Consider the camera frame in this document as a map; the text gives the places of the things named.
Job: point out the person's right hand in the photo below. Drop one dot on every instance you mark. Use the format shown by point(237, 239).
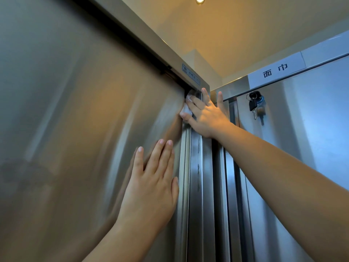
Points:
point(210, 120)

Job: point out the white wet wipe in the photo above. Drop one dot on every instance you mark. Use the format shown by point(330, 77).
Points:
point(186, 109)

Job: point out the white label with characters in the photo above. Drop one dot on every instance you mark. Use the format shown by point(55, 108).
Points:
point(275, 69)

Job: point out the stainless steel cabinet door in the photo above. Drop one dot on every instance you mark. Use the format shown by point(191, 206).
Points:
point(68, 120)
point(313, 120)

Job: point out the person's left hand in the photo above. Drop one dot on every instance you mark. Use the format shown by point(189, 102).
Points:
point(150, 199)

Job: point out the stainless steel cabinet body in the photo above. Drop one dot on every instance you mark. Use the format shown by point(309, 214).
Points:
point(231, 87)
point(152, 38)

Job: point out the black-headed keys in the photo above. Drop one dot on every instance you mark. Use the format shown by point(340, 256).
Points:
point(253, 102)

